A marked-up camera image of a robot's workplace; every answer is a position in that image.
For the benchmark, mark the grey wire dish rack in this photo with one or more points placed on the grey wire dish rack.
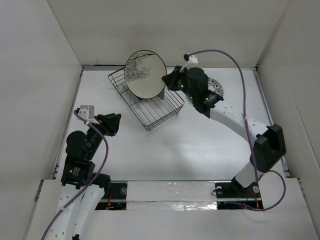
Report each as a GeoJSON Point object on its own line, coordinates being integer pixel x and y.
{"type": "Point", "coordinates": [152, 112]}

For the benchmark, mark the cream tree pattern plate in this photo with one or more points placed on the cream tree pattern plate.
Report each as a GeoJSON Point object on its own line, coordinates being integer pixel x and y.
{"type": "Point", "coordinates": [143, 74]}

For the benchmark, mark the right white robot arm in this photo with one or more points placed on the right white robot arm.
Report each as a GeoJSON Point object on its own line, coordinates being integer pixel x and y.
{"type": "Point", "coordinates": [266, 142]}

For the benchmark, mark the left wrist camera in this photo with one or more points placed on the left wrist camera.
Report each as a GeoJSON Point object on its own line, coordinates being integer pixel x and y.
{"type": "Point", "coordinates": [86, 112]}

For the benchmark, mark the silver taped front rail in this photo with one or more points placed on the silver taped front rail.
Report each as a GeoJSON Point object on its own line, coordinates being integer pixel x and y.
{"type": "Point", "coordinates": [156, 195]}

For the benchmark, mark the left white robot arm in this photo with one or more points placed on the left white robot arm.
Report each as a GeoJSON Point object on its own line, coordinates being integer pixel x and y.
{"type": "Point", "coordinates": [82, 187]}

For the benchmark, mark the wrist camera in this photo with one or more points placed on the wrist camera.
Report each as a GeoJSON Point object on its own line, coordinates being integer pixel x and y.
{"type": "Point", "coordinates": [86, 112]}
{"type": "Point", "coordinates": [190, 60]}

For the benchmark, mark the light green rectangular plate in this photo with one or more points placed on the light green rectangular plate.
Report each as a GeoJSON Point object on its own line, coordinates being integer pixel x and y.
{"type": "Point", "coordinates": [161, 96]}

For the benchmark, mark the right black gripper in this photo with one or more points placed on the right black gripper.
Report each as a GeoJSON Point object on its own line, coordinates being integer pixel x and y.
{"type": "Point", "coordinates": [171, 79]}

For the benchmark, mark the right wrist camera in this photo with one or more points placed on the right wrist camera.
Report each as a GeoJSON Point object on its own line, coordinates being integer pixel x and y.
{"type": "Point", "coordinates": [190, 60]}

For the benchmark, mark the blue floral round plate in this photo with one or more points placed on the blue floral round plate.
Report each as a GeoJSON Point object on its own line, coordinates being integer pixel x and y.
{"type": "Point", "coordinates": [215, 86]}

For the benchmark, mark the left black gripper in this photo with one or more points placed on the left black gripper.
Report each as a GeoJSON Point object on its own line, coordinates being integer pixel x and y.
{"type": "Point", "coordinates": [108, 122]}

